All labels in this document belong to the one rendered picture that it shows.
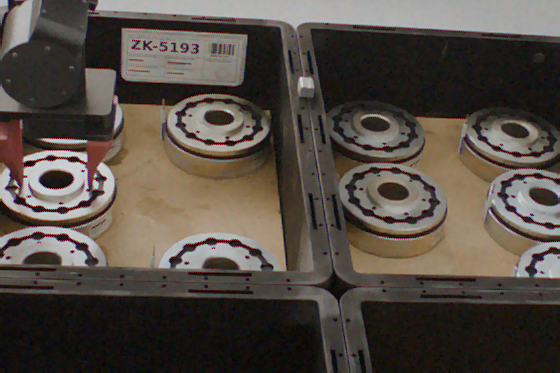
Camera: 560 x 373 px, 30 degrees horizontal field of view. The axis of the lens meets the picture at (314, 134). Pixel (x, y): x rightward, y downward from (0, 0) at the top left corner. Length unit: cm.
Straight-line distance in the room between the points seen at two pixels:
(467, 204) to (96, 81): 37
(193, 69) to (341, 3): 60
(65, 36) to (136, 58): 35
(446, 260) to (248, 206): 19
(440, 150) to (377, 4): 60
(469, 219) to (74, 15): 44
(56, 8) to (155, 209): 28
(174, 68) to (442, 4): 71
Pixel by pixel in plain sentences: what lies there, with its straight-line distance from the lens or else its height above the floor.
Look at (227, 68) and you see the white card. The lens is 109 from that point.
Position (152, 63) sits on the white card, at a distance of 109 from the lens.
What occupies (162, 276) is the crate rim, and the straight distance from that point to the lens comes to 75.
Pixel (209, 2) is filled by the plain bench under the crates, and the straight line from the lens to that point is 161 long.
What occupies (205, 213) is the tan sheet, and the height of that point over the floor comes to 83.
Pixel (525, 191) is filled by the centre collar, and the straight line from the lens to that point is 100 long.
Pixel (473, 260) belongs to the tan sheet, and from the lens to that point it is 96.
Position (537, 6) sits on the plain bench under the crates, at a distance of 176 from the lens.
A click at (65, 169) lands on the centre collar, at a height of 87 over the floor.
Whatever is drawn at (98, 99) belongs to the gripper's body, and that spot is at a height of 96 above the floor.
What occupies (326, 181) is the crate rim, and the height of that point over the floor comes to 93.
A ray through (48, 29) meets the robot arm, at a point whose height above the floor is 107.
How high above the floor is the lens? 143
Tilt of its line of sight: 33 degrees down
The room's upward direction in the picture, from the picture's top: 8 degrees clockwise
